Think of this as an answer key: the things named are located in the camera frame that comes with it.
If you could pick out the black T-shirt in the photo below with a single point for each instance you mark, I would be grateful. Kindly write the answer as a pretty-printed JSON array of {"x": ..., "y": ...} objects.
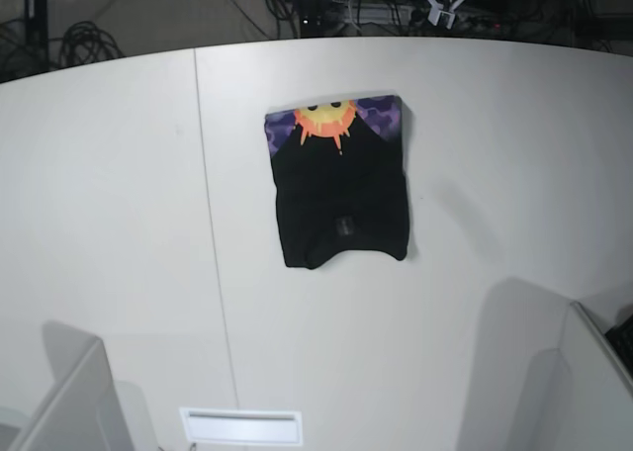
[{"x": 338, "y": 169}]

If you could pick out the white slotted panel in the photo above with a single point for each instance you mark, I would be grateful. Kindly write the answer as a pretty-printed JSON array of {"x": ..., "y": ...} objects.
[{"x": 243, "y": 427}]

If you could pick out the grey partition left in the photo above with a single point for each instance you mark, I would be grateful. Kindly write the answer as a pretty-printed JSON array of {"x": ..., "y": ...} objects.
[{"x": 59, "y": 392}]

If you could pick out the grey partition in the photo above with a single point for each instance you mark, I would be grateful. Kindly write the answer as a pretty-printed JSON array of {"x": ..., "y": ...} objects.
[
  {"x": 59, "y": 392},
  {"x": 588, "y": 400}
]

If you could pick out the grey partition right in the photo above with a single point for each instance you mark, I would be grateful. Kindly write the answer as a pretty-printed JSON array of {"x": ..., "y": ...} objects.
[{"x": 588, "y": 400}]

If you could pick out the black keyboard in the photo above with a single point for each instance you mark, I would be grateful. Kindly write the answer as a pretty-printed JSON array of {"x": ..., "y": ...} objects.
[{"x": 620, "y": 338}]

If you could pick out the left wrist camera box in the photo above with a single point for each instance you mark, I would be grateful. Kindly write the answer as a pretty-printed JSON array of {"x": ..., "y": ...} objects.
[{"x": 441, "y": 18}]

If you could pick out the black stand post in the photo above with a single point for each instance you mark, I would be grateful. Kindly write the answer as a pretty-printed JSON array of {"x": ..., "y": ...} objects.
[{"x": 36, "y": 31}]

